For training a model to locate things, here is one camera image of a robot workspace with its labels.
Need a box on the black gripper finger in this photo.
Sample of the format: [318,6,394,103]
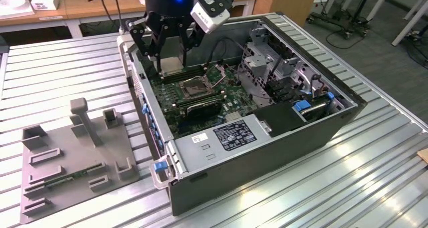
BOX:
[127,12,168,63]
[172,15,208,64]

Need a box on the silver CPU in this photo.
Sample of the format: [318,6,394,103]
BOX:
[160,56,186,75]

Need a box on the black RAM slot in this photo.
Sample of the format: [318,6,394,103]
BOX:
[166,95,217,109]
[160,67,207,83]

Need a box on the CPU socket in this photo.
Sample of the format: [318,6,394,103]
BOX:
[178,77,219,101]

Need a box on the metal socket cover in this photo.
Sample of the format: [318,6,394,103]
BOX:
[202,63,233,88]

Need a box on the wooden desk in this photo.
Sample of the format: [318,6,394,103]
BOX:
[0,0,261,40]

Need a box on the grey metal drive cage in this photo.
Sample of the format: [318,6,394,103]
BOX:
[238,26,336,106]

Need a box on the white labelled box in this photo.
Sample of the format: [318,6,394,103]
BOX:
[31,0,60,11]

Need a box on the wooden cabinet panel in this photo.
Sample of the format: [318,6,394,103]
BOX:
[269,0,319,28]

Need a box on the green motherboard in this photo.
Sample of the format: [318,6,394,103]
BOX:
[148,62,265,138]

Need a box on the white round tray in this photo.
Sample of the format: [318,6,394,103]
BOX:
[0,0,35,16]

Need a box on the blue disk carrier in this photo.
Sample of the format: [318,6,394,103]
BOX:
[289,99,336,123]

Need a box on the black wheeled trolley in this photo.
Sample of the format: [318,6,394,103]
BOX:
[306,0,377,40]

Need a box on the grey plastic parts rack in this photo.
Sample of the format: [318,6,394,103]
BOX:
[19,97,142,225]

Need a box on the grey power supply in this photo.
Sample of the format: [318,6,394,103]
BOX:
[171,113,274,175]

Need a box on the blue case latch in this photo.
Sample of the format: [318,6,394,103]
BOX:
[151,161,168,174]

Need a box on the black PC case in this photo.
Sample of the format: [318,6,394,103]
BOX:
[115,12,369,216]

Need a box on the green RAM stick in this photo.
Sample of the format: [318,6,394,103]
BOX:
[43,166,103,188]

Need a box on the brown cardboard box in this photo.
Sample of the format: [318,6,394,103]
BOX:
[416,147,428,168]

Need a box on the thin black loose cable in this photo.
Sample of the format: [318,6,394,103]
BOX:
[112,0,131,35]

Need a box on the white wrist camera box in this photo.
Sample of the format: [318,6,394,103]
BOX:
[190,2,231,35]

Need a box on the black looped wire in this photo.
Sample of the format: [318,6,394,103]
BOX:
[204,38,250,66]

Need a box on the black camera bracket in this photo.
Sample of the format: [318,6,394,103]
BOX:
[195,0,234,15]

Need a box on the white table frame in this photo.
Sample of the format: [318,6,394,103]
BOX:
[390,0,428,46]

